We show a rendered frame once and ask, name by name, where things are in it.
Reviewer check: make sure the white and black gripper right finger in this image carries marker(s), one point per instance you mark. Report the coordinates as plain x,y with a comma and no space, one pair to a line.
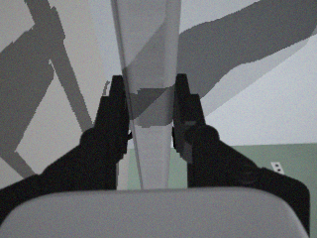
210,161

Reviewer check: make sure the grey wall panel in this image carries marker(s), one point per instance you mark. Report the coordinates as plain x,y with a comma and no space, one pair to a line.
51,81

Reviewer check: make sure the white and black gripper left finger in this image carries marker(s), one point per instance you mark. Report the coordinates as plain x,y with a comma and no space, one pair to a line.
91,165

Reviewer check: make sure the dark grey rod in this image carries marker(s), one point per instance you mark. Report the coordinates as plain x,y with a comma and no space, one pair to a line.
147,33

